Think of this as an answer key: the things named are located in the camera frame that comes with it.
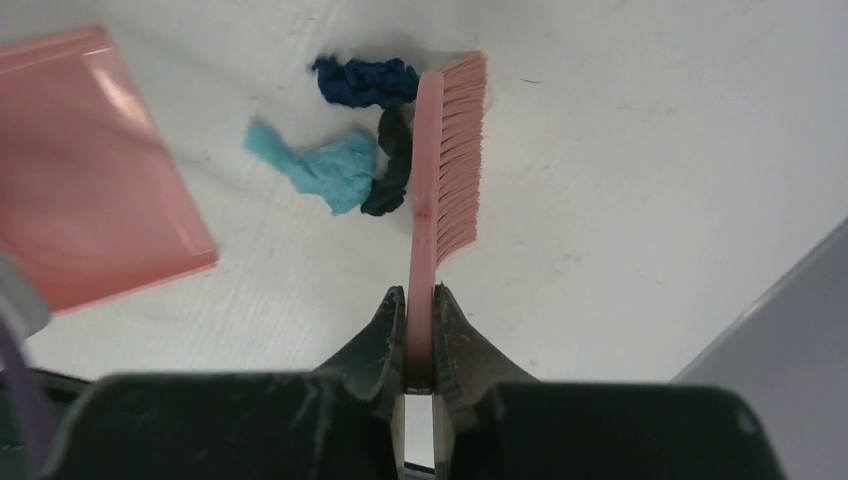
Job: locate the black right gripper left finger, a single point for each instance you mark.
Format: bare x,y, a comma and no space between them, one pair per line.
367,432

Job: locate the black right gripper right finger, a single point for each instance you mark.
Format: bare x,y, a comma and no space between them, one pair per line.
466,366

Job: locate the pink hand brush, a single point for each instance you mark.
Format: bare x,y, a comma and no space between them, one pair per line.
445,188

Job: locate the pink plastic dustpan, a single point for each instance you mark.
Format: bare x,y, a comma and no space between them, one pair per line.
92,204

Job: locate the black paper scrap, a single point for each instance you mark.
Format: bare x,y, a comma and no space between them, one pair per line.
388,193

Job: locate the light blue paper scrap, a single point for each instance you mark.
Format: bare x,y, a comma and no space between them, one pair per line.
340,172

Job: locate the dark blue paper scrap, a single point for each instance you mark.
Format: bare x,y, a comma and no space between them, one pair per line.
360,84

